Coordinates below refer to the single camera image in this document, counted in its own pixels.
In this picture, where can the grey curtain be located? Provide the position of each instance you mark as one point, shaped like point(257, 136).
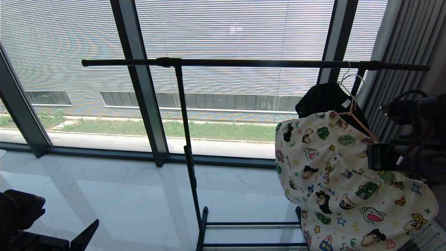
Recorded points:
point(411, 42)

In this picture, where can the pink clothes hanger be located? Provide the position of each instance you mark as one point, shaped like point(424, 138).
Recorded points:
point(348, 69)
point(362, 123)

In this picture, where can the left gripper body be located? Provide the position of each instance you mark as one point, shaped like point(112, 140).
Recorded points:
point(41, 242)

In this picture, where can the black clothes rack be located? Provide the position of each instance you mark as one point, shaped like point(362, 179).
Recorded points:
point(244, 63)

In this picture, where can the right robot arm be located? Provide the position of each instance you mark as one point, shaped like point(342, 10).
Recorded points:
point(433, 115)

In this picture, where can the window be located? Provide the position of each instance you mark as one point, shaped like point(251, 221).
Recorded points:
point(226, 31)

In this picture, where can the black garment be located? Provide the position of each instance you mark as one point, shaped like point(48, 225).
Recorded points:
point(324, 99)

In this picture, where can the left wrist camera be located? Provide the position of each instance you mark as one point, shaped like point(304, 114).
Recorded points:
point(24, 205)

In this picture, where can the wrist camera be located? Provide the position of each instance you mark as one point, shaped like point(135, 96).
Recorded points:
point(404, 109)
point(24, 205)

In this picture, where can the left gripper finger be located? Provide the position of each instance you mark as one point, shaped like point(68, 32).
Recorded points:
point(85, 237)

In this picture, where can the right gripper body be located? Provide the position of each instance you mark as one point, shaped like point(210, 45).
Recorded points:
point(383, 157)

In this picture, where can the cream printed garment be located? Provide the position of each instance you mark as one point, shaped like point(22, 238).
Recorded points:
point(348, 174)

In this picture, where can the white laundry basket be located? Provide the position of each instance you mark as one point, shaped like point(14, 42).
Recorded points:
point(425, 238)

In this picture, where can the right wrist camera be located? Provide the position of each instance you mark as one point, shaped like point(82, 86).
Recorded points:
point(404, 109)

